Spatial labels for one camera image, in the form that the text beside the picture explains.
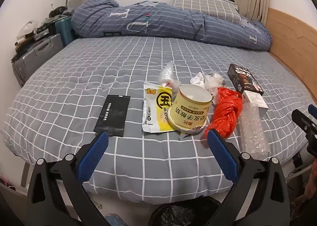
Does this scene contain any grey curved bar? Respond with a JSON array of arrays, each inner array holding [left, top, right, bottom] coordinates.
[[285, 164, 313, 180]]

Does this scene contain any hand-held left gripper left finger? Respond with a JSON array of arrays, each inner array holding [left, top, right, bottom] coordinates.
[[26, 131, 109, 226]]

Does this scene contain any black cardboard box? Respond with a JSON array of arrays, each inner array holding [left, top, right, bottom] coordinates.
[[228, 64, 264, 96]]

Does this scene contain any foil cup lid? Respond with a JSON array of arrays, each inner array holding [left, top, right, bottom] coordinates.
[[178, 126, 206, 140]]

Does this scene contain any pile of dark clutter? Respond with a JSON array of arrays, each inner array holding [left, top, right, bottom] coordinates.
[[13, 6, 75, 55]]

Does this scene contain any clear bubble wrap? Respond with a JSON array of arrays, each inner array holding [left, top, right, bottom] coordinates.
[[239, 111, 270, 161]]

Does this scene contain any black foil packet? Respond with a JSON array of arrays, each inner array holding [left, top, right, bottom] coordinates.
[[94, 94, 131, 138]]

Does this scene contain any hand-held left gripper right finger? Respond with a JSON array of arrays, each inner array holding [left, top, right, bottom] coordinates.
[[207, 129, 290, 226]]

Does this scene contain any small white box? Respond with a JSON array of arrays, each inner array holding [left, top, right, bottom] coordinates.
[[241, 90, 268, 115]]

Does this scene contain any grey checked pillow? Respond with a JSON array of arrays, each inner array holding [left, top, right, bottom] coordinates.
[[172, 0, 242, 25]]

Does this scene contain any grey suitcase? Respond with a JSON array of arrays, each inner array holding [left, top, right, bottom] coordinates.
[[11, 33, 65, 88]]

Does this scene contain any clear plastic bag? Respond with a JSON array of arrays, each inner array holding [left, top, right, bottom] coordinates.
[[158, 61, 182, 90]]

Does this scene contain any crumpled white tissue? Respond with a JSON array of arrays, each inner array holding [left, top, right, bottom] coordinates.
[[190, 71, 224, 104]]

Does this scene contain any blue striped quilt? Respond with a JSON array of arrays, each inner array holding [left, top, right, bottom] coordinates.
[[71, 0, 273, 51]]

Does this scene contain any yellow yogurt cup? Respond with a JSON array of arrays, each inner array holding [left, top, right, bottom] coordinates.
[[168, 84, 212, 130]]

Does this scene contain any red plastic bag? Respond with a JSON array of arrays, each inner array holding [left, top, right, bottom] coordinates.
[[204, 87, 243, 140]]

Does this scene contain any bin with black liner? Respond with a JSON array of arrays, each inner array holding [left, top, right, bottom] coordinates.
[[151, 196, 223, 226]]

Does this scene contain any blue slipper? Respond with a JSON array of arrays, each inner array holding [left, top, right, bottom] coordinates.
[[105, 214, 124, 226]]

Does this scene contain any yellow white snack packet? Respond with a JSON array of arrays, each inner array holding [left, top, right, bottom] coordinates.
[[142, 81, 179, 134]]

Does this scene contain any grey checked bed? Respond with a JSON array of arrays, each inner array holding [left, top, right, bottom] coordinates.
[[265, 7, 317, 108], [0, 35, 317, 203]]

